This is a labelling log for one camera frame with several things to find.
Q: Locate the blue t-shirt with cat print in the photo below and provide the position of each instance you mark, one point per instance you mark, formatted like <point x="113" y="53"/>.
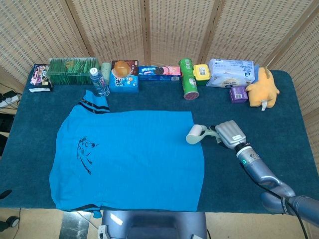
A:
<point x="129" y="159"/>

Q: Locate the clear plastic water bottle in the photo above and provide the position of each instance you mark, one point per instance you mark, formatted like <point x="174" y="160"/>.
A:
<point x="99" y="83"/>

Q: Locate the white power strip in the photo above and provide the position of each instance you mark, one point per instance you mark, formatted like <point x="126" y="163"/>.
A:
<point x="7" y="102"/>

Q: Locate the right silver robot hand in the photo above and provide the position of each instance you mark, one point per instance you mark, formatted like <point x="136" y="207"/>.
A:
<point x="230" y="135"/>

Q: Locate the pale green lint roller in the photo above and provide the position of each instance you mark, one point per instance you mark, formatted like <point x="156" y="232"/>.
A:
<point x="194" y="135"/>

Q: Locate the dark blue carpeted table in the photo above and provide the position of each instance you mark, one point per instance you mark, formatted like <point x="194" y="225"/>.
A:
<point x="249" y="117"/>

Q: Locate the blue and pink cookie box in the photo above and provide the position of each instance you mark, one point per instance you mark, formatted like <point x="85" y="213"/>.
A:
<point x="159" y="73"/>

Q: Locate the yellow plush toy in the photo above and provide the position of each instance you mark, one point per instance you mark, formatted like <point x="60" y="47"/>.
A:
<point x="263" y="90"/>

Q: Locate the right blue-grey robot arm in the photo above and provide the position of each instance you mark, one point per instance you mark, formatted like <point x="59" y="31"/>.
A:
<point x="256" y="166"/>

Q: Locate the woven wicker folding screen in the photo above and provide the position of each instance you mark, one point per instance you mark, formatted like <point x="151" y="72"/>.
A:
<point x="174" y="27"/>

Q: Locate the clear box with green grass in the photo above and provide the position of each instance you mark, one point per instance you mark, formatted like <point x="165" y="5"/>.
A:
<point x="69" y="72"/>

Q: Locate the black and purple snack pack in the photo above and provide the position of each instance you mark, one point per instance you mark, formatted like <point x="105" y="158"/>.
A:
<point x="40" y="78"/>

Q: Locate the blue snack box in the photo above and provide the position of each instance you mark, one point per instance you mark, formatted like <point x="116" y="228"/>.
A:
<point x="124" y="84"/>

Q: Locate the green container with yellow lid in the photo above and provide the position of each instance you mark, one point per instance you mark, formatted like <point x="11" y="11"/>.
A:
<point x="201" y="73"/>

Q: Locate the black device beside table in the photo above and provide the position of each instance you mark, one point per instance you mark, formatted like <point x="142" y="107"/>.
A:
<point x="5" y="129"/>

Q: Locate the green chips can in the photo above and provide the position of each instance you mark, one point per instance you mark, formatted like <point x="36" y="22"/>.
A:
<point x="189" y="82"/>

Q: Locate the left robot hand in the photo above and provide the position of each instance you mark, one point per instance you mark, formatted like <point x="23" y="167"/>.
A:
<point x="5" y="194"/>

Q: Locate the blue-grey robot torso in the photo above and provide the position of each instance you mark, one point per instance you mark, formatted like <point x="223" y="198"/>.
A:
<point x="154" y="224"/>

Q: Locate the small purple box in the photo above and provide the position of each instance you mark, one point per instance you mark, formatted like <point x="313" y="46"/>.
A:
<point x="238" y="95"/>

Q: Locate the black caster wheel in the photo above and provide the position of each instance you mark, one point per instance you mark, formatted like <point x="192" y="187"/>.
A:
<point x="13" y="221"/>

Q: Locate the white and blue wipes pack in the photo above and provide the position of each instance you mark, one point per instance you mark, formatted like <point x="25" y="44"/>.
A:
<point x="231" y="73"/>

